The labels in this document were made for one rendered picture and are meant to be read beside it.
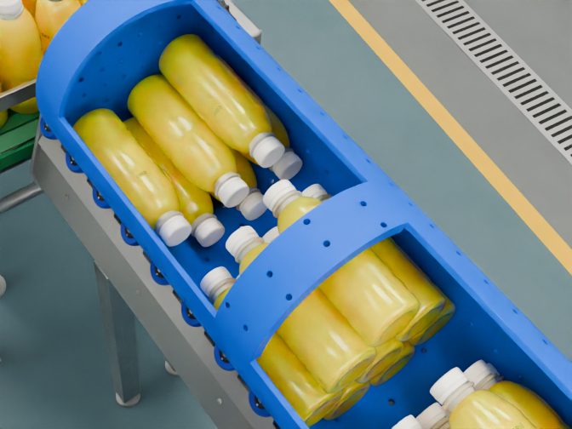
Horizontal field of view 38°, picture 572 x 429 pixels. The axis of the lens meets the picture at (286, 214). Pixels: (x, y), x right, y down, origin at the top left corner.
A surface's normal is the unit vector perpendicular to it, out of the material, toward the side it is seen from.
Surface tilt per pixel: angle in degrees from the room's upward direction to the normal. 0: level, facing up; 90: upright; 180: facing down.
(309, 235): 18
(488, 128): 0
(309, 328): 35
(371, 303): 30
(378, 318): 45
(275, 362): 23
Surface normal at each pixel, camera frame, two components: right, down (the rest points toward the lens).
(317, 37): 0.11, -0.56
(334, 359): -0.36, -0.20
